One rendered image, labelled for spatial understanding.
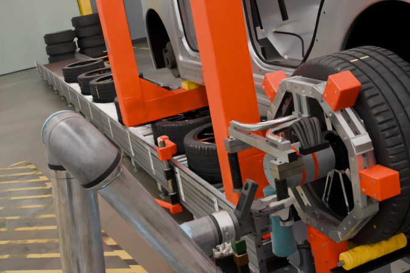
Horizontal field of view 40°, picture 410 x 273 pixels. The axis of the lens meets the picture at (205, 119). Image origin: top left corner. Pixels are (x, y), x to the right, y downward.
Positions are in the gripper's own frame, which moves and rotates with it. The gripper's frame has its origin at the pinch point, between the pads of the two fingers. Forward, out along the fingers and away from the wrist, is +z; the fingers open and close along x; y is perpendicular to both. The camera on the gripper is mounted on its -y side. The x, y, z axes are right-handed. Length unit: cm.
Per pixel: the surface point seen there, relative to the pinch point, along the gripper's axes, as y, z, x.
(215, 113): -11, 10, -74
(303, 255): 50, 26, -46
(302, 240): 43, 27, -46
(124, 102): 11, 11, -258
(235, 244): 17.4, -13.6, -15.5
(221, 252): 26.5, -14.3, -29.6
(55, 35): 2, 70, -1088
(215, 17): -51, 14, -65
